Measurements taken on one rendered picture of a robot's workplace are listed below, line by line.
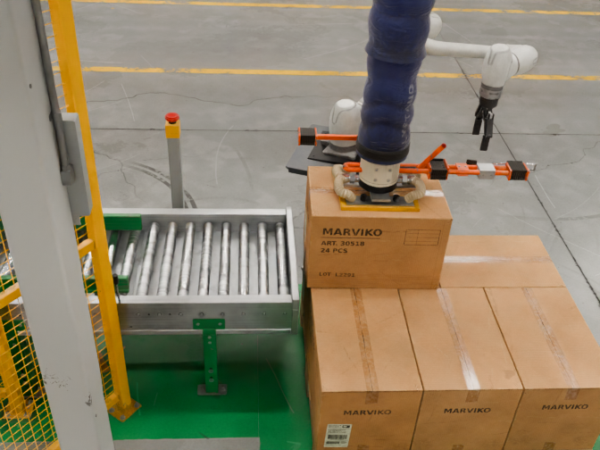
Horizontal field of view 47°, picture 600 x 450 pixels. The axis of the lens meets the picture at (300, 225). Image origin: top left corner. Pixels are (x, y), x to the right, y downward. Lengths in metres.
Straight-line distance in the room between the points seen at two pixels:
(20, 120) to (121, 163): 3.42
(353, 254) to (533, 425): 1.02
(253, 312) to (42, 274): 1.28
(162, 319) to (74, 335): 1.02
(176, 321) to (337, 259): 0.75
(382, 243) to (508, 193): 2.18
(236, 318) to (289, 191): 1.85
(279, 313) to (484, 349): 0.87
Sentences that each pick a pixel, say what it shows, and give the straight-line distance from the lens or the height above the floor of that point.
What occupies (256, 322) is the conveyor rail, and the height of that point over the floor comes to 0.47.
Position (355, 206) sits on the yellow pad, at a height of 0.96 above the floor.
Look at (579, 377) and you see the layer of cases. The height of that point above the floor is 0.54.
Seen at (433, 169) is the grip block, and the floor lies 1.10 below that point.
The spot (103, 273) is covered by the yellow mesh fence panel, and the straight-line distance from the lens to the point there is 2.81.
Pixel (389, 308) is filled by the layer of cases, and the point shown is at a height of 0.54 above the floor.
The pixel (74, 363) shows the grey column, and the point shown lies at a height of 1.05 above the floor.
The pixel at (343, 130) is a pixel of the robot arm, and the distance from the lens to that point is 3.59.
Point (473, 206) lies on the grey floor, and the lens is 4.85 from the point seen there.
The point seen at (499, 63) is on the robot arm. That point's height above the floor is 1.58.
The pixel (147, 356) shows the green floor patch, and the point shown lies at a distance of 3.63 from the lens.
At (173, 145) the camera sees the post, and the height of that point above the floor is 0.89.
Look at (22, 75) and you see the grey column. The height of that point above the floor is 1.96.
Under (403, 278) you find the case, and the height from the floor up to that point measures 0.61.
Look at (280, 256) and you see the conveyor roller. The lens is 3.31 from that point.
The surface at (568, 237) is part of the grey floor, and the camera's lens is 4.79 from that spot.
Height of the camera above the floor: 2.63
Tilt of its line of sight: 36 degrees down
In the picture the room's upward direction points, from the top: 3 degrees clockwise
